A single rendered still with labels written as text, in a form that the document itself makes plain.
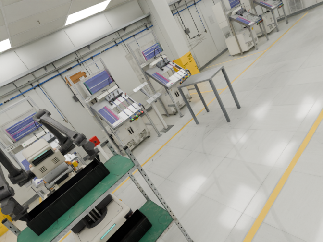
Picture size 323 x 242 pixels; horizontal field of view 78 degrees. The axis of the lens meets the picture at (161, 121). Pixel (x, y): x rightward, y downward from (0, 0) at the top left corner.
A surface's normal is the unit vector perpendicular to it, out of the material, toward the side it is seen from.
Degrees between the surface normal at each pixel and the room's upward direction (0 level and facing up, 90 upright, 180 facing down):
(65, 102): 90
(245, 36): 90
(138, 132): 90
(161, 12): 90
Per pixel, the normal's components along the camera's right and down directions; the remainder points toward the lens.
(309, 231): -0.48, -0.82
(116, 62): 0.55, 0.01
